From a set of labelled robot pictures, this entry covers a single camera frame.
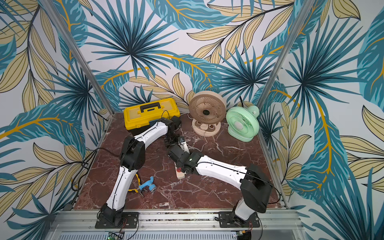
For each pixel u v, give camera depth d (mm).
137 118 927
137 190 804
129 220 738
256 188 428
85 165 876
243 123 856
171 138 837
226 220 733
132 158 617
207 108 894
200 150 874
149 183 830
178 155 606
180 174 859
